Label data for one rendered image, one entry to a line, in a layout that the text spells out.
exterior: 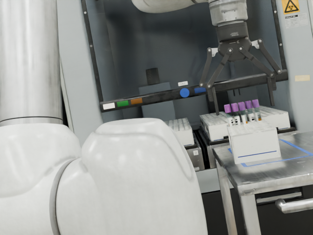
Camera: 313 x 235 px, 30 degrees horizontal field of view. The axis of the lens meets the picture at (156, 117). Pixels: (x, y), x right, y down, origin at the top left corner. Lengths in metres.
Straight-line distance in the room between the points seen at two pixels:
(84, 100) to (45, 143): 1.03
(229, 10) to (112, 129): 0.70
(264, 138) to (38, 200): 0.59
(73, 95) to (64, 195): 1.11
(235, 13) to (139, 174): 0.74
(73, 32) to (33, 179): 1.11
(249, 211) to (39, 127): 0.40
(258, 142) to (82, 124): 0.79
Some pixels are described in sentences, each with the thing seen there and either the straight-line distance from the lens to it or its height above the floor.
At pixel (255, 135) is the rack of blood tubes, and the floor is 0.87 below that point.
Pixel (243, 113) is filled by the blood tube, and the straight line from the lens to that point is 1.51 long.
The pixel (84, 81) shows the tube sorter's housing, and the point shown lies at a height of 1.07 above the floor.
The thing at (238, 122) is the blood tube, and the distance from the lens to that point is 1.51.
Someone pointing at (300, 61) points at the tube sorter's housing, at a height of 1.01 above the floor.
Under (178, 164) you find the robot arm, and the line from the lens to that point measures 0.79.
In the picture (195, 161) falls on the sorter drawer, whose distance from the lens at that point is 1.81.
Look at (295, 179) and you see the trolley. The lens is 1.05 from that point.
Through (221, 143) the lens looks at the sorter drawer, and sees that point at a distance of 1.82.
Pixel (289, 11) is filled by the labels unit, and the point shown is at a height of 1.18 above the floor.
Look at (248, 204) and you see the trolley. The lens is 1.05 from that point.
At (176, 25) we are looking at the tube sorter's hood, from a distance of 1.88.
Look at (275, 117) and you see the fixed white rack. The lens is 1.86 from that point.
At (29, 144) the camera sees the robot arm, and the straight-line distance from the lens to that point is 0.88.
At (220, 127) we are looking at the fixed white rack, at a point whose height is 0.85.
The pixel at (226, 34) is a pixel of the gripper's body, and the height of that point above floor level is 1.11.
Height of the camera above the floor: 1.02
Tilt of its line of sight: 3 degrees down
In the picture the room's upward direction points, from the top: 10 degrees counter-clockwise
